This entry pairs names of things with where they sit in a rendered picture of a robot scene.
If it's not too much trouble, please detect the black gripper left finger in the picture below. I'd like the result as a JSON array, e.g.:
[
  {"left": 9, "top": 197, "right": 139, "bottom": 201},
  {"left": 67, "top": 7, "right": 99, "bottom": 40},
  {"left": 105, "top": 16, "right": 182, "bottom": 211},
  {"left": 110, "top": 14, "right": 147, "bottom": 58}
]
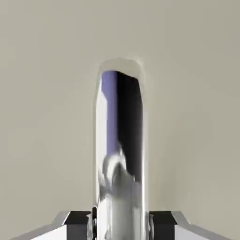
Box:
[{"left": 8, "top": 206, "right": 98, "bottom": 240}]

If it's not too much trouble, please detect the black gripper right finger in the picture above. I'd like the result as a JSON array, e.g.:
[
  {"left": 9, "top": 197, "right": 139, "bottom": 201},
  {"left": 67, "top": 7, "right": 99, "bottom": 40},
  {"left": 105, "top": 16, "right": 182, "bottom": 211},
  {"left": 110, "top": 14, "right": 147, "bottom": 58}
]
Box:
[{"left": 149, "top": 210, "right": 234, "bottom": 240}]

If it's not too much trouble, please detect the beige painted drawer front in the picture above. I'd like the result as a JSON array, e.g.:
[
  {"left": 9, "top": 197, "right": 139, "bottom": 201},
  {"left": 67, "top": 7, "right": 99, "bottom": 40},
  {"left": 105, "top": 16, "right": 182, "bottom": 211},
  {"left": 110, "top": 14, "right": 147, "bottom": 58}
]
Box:
[{"left": 0, "top": 0, "right": 240, "bottom": 240}]

